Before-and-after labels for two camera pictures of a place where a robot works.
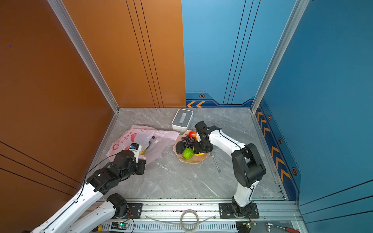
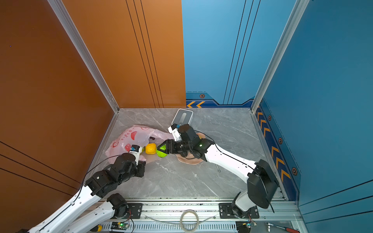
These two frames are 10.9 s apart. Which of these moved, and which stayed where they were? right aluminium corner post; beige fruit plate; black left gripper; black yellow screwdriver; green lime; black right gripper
Moved: green lime; black right gripper
Stayed: black yellow screwdriver; right aluminium corner post; beige fruit plate; black left gripper
